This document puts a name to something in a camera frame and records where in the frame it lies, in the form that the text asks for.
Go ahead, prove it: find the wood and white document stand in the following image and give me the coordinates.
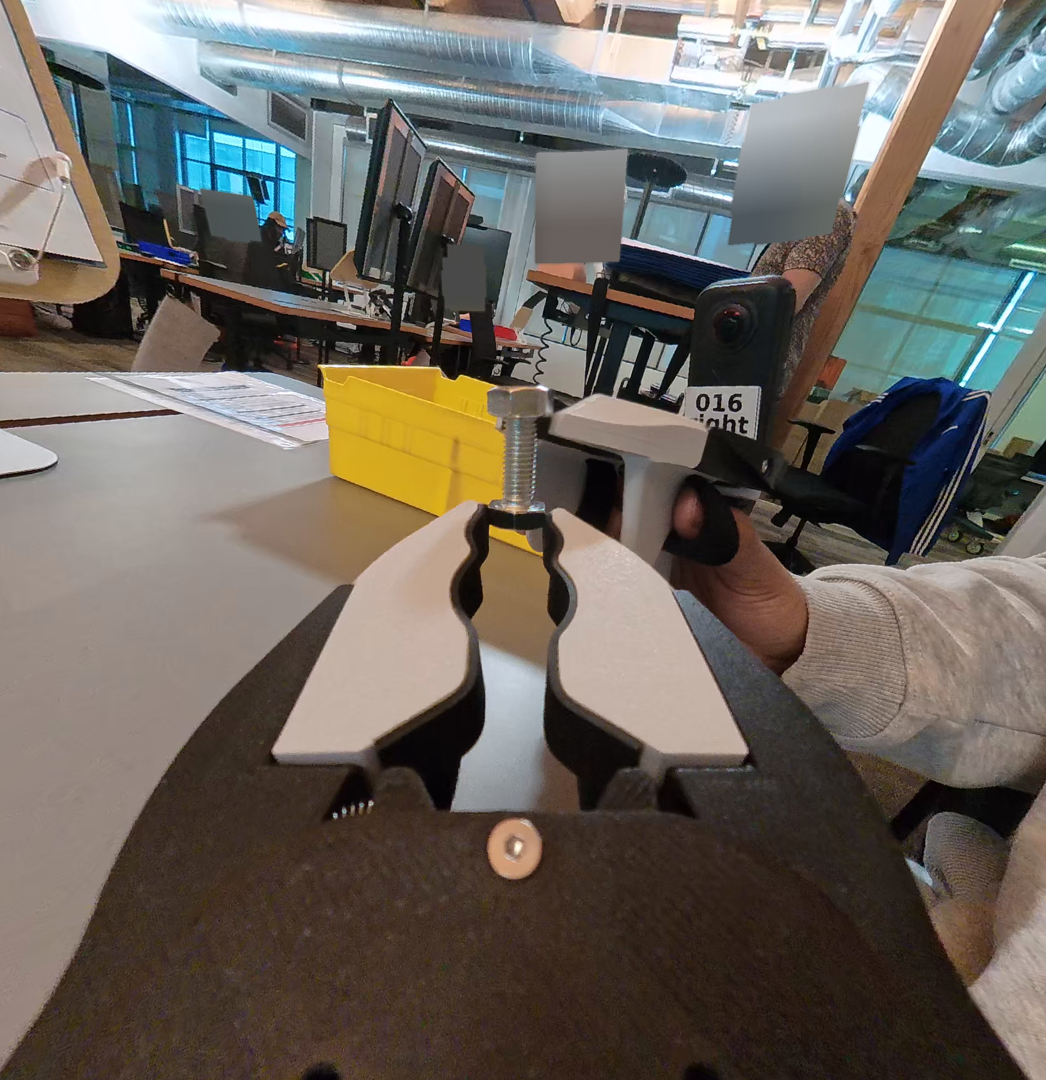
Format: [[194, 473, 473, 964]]
[[0, 0, 121, 482]]

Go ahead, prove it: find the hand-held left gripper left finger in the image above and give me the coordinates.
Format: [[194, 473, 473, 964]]
[[272, 502, 489, 809]]

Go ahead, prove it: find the steel hex bolt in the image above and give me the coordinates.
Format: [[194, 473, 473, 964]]
[[488, 386, 551, 506]]

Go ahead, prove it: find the tall black monitor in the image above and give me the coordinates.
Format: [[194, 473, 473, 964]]
[[354, 100, 429, 285], [405, 159, 476, 298]]

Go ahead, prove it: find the black floor lamp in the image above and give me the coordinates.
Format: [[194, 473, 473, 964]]
[[626, 154, 688, 241]]

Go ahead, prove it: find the long wooden office desk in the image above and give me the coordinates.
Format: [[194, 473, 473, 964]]
[[118, 249, 490, 372]]

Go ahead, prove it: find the silver ventilation duct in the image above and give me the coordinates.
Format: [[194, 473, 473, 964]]
[[936, 0, 1046, 161], [194, 42, 743, 140]]

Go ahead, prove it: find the yellow plastic bin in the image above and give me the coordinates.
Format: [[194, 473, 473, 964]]
[[318, 364, 545, 554]]

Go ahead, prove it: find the printed instruction sheet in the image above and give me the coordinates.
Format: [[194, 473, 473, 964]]
[[0, 0, 102, 263]]

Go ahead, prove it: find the laminated paper sheet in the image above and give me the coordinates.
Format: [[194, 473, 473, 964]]
[[88, 371, 330, 448]]

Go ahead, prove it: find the grey cardboard sheet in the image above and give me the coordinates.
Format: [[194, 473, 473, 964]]
[[133, 295, 222, 372]]

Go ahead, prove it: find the stack of blue panels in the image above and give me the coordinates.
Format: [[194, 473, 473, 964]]
[[611, 238, 752, 292]]

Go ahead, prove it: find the grey desk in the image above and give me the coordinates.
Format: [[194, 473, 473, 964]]
[[0, 371, 592, 1056]]

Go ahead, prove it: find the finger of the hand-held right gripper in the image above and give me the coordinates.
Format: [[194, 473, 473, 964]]
[[535, 395, 711, 507]]

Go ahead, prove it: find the person's grey sweatshirt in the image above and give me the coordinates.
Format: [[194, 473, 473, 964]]
[[907, 751, 1046, 1080]]

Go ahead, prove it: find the blue striped jacket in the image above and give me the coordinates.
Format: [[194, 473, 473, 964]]
[[822, 377, 990, 566]]

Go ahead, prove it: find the person's right forearm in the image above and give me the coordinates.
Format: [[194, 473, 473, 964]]
[[780, 548, 1046, 794]]

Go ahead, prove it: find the person's right hand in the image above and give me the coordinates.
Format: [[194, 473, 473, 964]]
[[603, 485, 809, 676]]

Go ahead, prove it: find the black office chair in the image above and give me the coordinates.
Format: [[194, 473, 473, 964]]
[[776, 417, 912, 575]]

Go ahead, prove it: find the wooden top table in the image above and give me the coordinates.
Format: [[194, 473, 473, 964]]
[[527, 268, 697, 398]]

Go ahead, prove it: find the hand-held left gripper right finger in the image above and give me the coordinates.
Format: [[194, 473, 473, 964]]
[[542, 508, 750, 809]]

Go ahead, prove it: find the wooden post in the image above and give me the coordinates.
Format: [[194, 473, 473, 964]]
[[788, 0, 1005, 423]]

